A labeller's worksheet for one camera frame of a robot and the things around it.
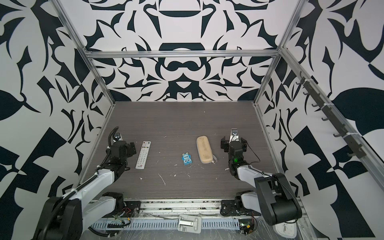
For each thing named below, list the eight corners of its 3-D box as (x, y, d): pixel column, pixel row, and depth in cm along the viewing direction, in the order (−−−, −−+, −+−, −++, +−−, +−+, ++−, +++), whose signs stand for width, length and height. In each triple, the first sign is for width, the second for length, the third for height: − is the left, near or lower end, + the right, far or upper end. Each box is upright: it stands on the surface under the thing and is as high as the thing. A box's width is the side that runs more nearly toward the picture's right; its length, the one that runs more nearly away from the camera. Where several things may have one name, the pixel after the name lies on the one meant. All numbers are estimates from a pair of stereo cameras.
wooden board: (201, 164, 89) (201, 163, 87) (195, 138, 100) (195, 136, 98) (214, 162, 90) (214, 160, 88) (207, 137, 101) (207, 134, 99)
